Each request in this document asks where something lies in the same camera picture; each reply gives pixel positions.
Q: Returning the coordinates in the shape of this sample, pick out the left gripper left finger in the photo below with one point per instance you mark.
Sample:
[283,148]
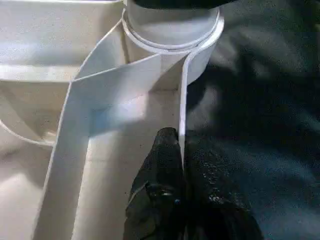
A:
[157,190]

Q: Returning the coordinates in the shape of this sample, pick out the white plastic table leg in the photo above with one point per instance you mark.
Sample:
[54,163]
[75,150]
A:
[170,27]

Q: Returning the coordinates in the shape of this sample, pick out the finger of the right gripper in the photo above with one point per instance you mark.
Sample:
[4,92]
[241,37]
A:
[180,3]

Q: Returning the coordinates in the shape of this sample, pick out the white plastic table top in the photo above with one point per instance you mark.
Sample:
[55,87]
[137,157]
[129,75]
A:
[112,87]

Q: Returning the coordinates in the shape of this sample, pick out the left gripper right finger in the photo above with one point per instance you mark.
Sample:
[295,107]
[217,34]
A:
[215,200]

